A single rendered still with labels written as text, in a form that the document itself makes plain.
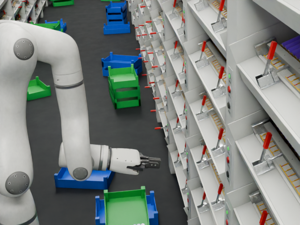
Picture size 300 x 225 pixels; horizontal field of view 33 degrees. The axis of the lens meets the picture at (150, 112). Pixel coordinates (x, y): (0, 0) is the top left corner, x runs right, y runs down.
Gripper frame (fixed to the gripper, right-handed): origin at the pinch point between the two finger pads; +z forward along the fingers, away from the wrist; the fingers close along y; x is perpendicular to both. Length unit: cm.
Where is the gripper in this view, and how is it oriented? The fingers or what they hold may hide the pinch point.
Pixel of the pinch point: (154, 163)
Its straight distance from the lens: 170.8
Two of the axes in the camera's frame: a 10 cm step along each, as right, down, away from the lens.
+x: 1.6, -9.1, -3.9
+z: 9.8, 1.1, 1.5
